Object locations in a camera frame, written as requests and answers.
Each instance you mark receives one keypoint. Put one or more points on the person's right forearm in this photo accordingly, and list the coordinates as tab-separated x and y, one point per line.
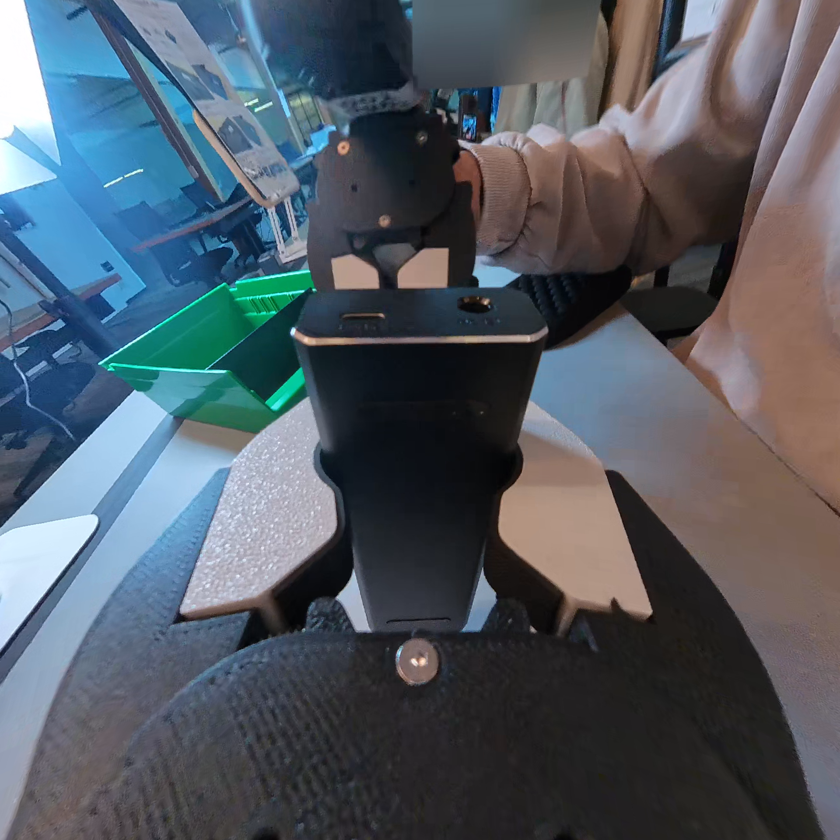
590	197

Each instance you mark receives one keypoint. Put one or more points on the black usb hub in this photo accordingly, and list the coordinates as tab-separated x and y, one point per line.
420	394

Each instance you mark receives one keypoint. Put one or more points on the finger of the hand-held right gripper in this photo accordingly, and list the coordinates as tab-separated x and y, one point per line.
433	272
351	274

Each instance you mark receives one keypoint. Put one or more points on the wooden desk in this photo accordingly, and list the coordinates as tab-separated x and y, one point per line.
197	223

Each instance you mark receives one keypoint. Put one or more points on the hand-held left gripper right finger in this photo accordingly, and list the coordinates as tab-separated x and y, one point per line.
564	525

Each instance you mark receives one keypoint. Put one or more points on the black mesh office chair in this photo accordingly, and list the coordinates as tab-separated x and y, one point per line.
577	302

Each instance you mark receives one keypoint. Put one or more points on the green plastic bin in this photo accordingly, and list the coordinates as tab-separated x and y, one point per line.
190	328

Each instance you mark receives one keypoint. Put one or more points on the person's right hand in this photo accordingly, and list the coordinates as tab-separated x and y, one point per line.
467	174

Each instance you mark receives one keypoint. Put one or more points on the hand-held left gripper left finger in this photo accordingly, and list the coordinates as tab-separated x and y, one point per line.
262	525

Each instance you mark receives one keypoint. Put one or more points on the person's beige hoodie torso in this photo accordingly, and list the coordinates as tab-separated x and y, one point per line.
787	328

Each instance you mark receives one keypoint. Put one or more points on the poster board on white stand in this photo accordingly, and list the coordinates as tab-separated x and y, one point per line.
229	131

